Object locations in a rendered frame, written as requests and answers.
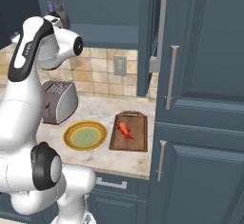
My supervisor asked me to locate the long grey door handle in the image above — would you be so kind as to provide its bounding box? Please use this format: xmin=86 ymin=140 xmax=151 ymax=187
xmin=164 ymin=45 xmax=180 ymax=111

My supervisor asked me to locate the blue base cupboard door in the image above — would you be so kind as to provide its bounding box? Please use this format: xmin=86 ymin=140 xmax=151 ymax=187
xmin=86 ymin=193 xmax=150 ymax=224

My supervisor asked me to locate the blue drawer front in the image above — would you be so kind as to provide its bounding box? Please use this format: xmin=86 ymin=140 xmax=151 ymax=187
xmin=90 ymin=171 xmax=151 ymax=203

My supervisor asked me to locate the grey drawer handle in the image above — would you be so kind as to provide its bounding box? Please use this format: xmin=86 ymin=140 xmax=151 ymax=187
xmin=95 ymin=176 xmax=129 ymax=191

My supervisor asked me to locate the silver and maroon toaster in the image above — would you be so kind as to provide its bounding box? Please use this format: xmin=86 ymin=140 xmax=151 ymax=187
xmin=41 ymin=80 xmax=79 ymax=126

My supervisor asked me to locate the brown wooden cutting board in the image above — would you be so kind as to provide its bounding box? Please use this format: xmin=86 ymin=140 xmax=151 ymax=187
xmin=109 ymin=110 xmax=149 ymax=153

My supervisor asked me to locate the short grey door handle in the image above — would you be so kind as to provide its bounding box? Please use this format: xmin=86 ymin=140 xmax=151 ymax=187
xmin=155 ymin=139 xmax=168 ymax=182

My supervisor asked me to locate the open blue cabinet door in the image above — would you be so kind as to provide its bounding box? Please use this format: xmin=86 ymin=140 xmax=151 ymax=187
xmin=148 ymin=0 xmax=170 ymax=73

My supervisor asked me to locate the yellow and green plate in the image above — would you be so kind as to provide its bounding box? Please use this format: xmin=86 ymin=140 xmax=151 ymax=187
xmin=62 ymin=120 xmax=109 ymax=152

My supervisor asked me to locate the blue wall cabinet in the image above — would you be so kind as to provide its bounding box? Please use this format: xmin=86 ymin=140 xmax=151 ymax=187
xmin=33 ymin=0 xmax=155 ymax=97

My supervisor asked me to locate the dark blue cabinet door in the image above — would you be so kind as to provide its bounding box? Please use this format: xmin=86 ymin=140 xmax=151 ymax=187
xmin=0 ymin=0 xmax=43 ymax=51

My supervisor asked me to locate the blue condiment bottle black cap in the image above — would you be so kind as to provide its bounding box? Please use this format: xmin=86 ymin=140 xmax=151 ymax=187
xmin=47 ymin=0 xmax=60 ymax=16

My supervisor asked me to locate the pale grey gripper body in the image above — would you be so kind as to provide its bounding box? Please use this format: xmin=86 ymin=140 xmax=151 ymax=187
xmin=55 ymin=3 xmax=71 ymax=30

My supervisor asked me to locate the grey wall outlet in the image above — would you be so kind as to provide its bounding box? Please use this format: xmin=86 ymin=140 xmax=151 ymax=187
xmin=113 ymin=55 xmax=128 ymax=77

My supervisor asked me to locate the tall blue cupboard door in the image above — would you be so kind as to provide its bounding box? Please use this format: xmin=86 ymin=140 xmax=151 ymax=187
xmin=154 ymin=0 xmax=244 ymax=132

